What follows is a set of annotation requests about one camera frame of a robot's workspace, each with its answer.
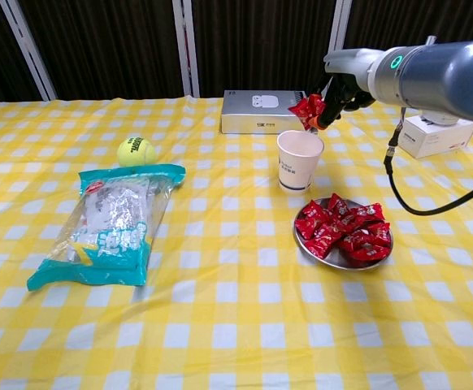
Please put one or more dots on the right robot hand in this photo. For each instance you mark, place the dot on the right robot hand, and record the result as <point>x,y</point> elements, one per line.
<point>350,67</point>

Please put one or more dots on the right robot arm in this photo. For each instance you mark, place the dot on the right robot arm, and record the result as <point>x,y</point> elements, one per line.
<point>443,77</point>

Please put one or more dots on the white paper cup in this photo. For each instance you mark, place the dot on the white paper cup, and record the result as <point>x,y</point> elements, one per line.
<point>295,170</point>

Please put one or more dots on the black pleated curtain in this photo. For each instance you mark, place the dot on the black pleated curtain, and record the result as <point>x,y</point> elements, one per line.
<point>261,44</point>

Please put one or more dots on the silver earbuds box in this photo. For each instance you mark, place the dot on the silver earbuds box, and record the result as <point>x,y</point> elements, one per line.
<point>257,105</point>

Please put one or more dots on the small white box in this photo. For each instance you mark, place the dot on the small white box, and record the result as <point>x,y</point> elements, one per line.
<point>431,140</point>

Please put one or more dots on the round steel plate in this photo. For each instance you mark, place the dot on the round steel plate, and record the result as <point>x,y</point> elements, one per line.
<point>334,262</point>

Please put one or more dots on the yellow tennis ball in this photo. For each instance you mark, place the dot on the yellow tennis ball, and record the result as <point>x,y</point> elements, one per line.
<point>135,152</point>

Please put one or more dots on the teal snack bag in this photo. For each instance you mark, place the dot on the teal snack bag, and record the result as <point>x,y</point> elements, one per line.
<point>110,219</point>

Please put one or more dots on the yellow checkered tablecloth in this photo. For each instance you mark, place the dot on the yellow checkered tablecloth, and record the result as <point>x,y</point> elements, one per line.
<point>228,325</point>

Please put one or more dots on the white metal frame post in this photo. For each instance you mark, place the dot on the white metal frame post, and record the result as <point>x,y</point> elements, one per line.
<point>28,50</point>
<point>179,16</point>
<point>339,24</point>

